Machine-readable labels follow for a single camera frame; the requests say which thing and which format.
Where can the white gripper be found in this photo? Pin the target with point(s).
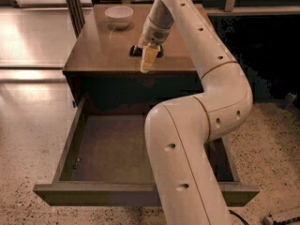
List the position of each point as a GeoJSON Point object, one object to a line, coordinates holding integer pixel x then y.
{"type": "Point", "coordinates": [155, 35]}

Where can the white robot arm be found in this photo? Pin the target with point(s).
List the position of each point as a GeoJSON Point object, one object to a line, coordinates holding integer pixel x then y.
{"type": "Point", "coordinates": [176, 130]}

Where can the open top drawer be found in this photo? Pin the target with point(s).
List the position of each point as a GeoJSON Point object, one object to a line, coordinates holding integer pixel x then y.
{"type": "Point", "coordinates": [105, 163]}

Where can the white ceramic bowl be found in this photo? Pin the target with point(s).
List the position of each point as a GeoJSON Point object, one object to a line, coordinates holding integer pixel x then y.
{"type": "Point", "coordinates": [119, 17]}

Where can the brown wooden cabinet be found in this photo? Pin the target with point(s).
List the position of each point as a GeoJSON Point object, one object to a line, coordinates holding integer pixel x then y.
{"type": "Point", "coordinates": [101, 69]}

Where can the white power strip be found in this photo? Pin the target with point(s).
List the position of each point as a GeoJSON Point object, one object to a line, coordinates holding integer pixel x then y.
{"type": "Point", "coordinates": [282, 218]}

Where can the metal window frame post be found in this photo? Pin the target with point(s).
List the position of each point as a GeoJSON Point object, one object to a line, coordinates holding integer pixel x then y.
{"type": "Point", "coordinates": [76, 15]}

